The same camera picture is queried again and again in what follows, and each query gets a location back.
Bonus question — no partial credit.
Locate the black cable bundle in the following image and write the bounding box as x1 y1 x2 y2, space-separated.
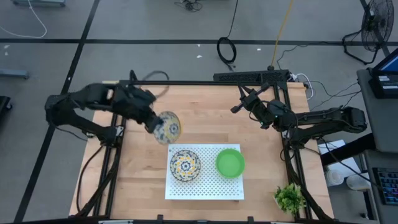
76 144 122 218

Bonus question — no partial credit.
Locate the black cable tangle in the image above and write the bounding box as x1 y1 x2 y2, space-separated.
174 0 203 13

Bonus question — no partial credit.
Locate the grey metal base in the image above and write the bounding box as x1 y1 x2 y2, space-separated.
11 0 67 7

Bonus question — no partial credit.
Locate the green plastic mini bowl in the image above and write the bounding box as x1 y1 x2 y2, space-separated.
215 148 246 179

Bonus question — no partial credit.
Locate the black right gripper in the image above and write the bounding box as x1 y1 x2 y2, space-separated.
229 82 281 130

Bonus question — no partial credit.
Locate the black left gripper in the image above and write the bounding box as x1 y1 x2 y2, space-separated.
117 85 164 135

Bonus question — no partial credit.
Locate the blue yellow patterned mini bowl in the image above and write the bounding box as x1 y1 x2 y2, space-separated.
152 111 182 145
169 149 202 182

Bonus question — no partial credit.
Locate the black laptop computer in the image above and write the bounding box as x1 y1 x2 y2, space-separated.
368 47 398 100

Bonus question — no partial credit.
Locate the thin black cable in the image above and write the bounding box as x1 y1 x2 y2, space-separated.
306 79 362 111

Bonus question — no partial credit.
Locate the black cart corner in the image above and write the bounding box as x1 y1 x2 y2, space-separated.
0 95 13 121

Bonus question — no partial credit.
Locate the white power cable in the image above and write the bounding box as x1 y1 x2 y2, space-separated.
294 73 315 101

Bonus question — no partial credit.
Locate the white paper sheet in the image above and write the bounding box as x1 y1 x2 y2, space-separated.
317 139 358 175

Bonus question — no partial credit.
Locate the white perforated mat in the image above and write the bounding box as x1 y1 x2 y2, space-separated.
164 143 246 201

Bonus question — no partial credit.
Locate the grey side desk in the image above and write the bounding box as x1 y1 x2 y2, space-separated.
356 68 398 224

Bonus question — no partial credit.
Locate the black standing fan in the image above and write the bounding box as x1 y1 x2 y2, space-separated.
341 0 396 65

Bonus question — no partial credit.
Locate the small green potted plant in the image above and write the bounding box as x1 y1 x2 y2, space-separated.
273 183 307 215

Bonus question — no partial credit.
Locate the white floor cable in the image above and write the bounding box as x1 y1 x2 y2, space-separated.
0 0 48 39

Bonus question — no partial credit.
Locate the black metal table frame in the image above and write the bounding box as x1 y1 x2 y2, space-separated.
70 70 335 224

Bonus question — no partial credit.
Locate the yellow cable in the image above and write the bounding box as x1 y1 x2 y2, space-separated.
267 0 295 71

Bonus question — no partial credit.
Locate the black coiled cable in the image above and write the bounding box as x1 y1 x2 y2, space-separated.
216 0 239 69

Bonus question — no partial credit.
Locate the grey metal foot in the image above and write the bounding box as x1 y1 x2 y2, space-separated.
0 68 30 80

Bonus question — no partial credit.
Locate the black keyboard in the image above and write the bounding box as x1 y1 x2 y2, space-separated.
372 167 398 206

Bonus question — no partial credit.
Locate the white round container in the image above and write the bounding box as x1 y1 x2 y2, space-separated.
346 174 371 191
325 169 345 187

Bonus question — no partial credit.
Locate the black desk bar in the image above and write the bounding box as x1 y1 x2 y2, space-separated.
320 133 377 167

